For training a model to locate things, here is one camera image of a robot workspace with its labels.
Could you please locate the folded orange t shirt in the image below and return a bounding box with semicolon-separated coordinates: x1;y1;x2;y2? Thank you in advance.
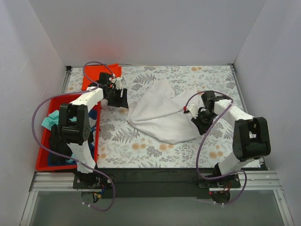
85;64;122;81

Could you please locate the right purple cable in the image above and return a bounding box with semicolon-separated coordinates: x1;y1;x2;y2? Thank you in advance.
182;91;247;205

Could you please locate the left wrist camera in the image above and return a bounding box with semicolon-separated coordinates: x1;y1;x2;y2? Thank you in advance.
111;74;122;89

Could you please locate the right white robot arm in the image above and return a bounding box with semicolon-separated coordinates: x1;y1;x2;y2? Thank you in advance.
184;90;271;187

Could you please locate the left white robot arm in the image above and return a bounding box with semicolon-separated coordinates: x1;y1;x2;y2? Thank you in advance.
58;73;128;188

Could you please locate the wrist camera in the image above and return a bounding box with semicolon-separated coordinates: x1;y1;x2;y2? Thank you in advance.
111;74;122;89
183;104;198;118

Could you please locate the black garment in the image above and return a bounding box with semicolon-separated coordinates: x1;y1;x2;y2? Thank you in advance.
48;124;72;166

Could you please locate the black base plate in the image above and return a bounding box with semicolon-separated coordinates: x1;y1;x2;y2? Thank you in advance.
72;168;241;199

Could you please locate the white t shirt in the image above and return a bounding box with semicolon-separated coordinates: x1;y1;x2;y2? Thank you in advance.
127;79;200;144

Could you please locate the teal garment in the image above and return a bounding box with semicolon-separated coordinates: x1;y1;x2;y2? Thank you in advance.
41;110;59;130

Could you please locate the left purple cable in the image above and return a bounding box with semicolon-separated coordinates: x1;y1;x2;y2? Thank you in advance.
32;61;123;212

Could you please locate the dark blue garment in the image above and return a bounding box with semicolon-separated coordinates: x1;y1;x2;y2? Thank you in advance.
48;109;98;166

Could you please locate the red plastic bin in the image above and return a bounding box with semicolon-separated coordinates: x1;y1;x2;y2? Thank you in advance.
36;94;101;171

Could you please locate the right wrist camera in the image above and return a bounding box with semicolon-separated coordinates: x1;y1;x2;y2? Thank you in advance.
183;104;198;118

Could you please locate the purple cable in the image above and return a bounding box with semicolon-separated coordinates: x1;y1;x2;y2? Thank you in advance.
182;91;247;205
32;61;123;212

